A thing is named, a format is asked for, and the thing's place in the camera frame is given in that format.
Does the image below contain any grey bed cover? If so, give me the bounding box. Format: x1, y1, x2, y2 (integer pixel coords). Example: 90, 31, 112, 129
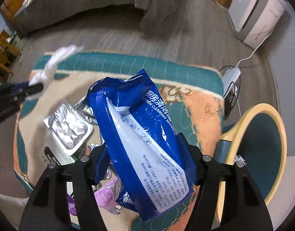
14, 0, 219, 38

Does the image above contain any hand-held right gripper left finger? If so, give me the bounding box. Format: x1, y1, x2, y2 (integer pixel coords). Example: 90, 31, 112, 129
8, 82, 30, 90

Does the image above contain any silver foil blister tray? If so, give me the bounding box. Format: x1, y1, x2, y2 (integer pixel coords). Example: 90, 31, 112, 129
44, 98, 94, 156

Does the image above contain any white power strip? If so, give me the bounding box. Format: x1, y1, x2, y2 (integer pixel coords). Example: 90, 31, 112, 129
221, 68, 242, 100

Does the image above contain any yellow rimmed teal trash bin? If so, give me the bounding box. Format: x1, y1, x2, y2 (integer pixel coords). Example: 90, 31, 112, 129
216, 103, 288, 219

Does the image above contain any dark purple wrapper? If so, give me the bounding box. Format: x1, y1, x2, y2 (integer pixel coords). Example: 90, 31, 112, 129
66, 194, 79, 217

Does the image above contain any wooden nightstand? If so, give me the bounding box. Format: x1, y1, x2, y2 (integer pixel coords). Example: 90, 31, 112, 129
0, 29, 22, 83

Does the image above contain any teal orange printed cushion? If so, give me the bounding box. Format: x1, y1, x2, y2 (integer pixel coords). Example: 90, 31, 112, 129
13, 50, 229, 231

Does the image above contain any long white tissue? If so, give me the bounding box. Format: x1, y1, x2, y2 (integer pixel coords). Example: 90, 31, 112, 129
29, 44, 85, 100

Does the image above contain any blue wet wipes pack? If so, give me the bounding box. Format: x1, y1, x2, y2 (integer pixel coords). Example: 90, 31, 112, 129
87, 69, 199, 222

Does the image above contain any small green white bin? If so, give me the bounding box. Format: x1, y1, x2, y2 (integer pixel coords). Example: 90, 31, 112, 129
8, 31, 24, 49

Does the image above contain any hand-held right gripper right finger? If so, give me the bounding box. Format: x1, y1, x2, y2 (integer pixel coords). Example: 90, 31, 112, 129
15, 83, 44, 100

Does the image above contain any white air purifier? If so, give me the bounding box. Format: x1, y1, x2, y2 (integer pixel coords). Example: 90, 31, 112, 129
228, 0, 289, 50

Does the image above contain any lilac packet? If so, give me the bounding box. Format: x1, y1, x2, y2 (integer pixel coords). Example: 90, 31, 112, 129
95, 176, 122, 210

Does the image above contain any white purifier power cable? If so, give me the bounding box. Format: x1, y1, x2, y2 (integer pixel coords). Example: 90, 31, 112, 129
234, 38, 264, 71

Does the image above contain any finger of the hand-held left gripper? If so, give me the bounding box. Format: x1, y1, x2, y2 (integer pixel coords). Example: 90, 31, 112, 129
176, 132, 274, 231
19, 145, 109, 231

